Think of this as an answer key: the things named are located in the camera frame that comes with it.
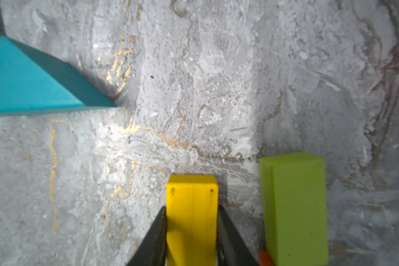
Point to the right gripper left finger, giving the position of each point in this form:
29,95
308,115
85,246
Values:
152,250

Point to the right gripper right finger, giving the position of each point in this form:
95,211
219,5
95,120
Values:
231,249

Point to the yellow block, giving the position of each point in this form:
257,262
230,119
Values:
191,211

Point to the orange block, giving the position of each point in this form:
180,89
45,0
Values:
265,259

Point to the teal triangle block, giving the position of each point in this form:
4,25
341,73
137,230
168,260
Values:
35,83

